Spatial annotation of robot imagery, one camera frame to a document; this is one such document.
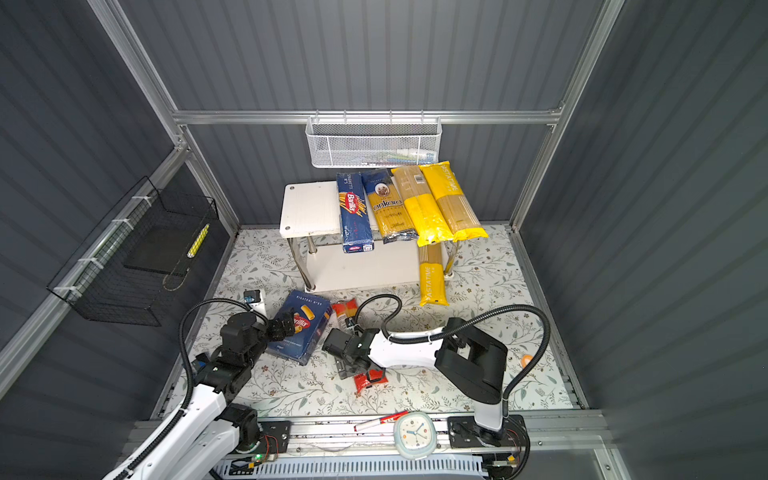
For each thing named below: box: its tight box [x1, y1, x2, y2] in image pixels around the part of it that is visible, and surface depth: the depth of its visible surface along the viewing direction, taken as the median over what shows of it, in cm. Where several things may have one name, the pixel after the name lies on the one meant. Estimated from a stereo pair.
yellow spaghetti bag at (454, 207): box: [418, 161, 488, 242], surface depth 77 cm
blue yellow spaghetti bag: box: [361, 169, 418, 244], surface depth 76 cm
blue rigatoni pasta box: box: [266, 289, 333, 365], surface depth 90 cm
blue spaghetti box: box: [336, 172, 375, 253], surface depth 74 cm
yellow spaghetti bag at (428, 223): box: [391, 165, 454, 247], surface depth 75 cm
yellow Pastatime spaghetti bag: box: [418, 242, 450, 307], surface depth 97 cm
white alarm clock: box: [393, 411, 437, 461], surface depth 73 cm
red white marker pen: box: [354, 410, 409, 431], surface depth 77 cm
